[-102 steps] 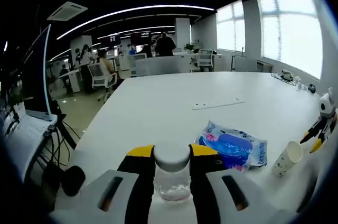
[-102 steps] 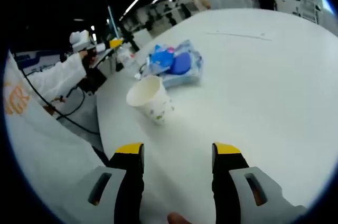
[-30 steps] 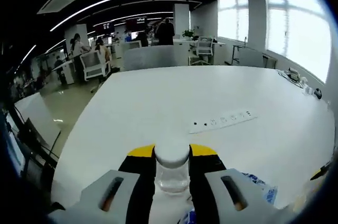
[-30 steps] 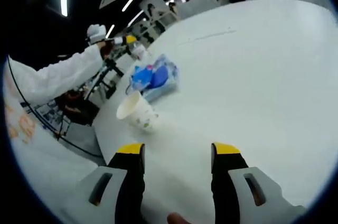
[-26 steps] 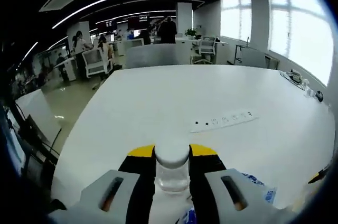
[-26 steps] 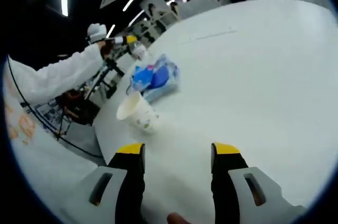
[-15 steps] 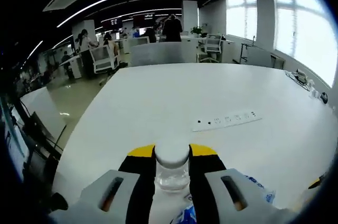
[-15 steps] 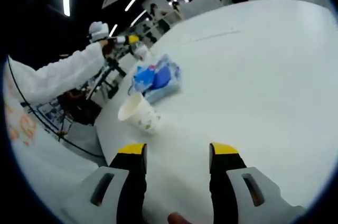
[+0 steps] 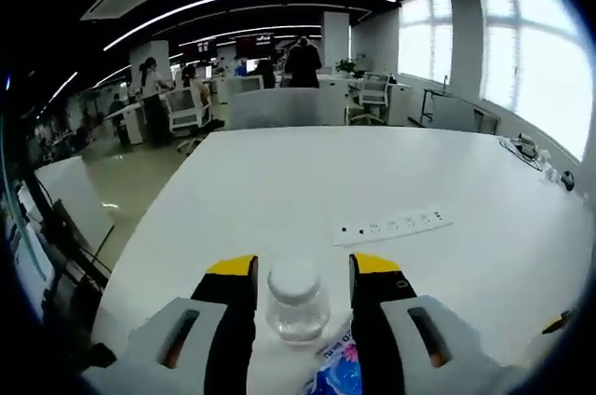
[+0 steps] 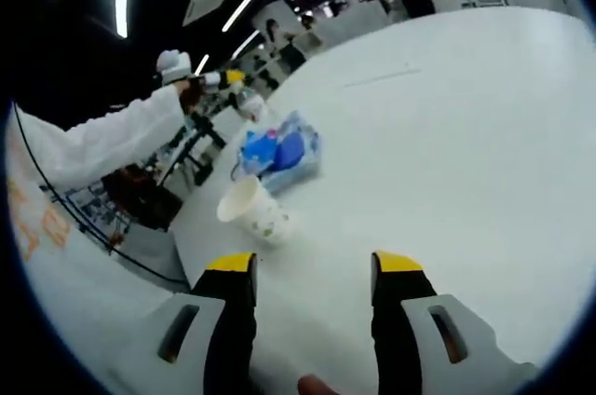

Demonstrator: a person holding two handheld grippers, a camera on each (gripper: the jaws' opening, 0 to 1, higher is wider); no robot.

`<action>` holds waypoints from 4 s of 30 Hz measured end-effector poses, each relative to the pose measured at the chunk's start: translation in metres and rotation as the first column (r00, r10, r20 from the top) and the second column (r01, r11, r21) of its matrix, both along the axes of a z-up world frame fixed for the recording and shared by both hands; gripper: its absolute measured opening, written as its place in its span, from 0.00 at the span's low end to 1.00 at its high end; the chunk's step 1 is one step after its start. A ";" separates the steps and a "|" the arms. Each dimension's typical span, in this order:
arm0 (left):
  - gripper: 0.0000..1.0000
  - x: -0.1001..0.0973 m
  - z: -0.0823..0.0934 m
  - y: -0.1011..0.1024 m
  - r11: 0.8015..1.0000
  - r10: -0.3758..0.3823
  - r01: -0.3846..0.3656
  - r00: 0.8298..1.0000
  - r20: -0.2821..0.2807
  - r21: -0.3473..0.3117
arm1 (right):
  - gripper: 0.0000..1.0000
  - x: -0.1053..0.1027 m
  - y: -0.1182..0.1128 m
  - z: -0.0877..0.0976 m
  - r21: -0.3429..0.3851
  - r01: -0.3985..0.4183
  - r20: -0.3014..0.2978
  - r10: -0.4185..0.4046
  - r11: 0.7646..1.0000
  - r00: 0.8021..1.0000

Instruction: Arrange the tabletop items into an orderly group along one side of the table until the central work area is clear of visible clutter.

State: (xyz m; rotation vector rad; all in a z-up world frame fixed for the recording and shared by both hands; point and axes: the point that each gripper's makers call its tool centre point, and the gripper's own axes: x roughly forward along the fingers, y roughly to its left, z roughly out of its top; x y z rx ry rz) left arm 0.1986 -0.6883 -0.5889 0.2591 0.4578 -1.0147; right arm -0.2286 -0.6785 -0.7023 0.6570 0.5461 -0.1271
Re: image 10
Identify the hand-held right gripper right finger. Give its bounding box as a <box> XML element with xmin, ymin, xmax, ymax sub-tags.
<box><xmin>370</xmin><ymin>250</ymin><xmax>537</xmax><ymax>395</ymax></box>

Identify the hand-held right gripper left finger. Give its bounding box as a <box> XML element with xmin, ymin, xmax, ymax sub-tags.
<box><xmin>139</xmin><ymin>252</ymin><xmax>260</xmax><ymax>395</ymax></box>

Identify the clear plastic water bottle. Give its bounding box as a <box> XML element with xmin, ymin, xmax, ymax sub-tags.
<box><xmin>236</xmin><ymin>87</ymin><xmax>272</xmax><ymax>125</ymax></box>

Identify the blue tissue pack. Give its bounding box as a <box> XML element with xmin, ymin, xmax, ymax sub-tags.
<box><xmin>236</xmin><ymin>127</ymin><xmax>322</xmax><ymax>196</ymax></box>

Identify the wet wipes pack blue oval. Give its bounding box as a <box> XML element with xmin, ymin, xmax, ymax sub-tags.
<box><xmin>271</xmin><ymin>110</ymin><xmax>323</xmax><ymax>173</ymax></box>

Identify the white paper cup green print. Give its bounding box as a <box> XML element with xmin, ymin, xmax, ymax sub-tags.
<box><xmin>216</xmin><ymin>175</ymin><xmax>293</xmax><ymax>248</ymax></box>

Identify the person's left hand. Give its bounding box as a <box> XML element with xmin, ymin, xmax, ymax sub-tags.
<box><xmin>178</xmin><ymin>79</ymin><xmax>205</xmax><ymax>113</ymax></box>

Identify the person's right hand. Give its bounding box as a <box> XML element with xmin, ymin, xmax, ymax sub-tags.
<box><xmin>297</xmin><ymin>374</ymin><xmax>337</xmax><ymax>395</ymax></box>

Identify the white table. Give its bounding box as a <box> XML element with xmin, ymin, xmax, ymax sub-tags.
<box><xmin>167</xmin><ymin>6</ymin><xmax>596</xmax><ymax>395</ymax></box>

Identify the black cable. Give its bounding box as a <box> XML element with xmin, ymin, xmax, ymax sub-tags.
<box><xmin>12</xmin><ymin>100</ymin><xmax>190</xmax><ymax>285</ymax></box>

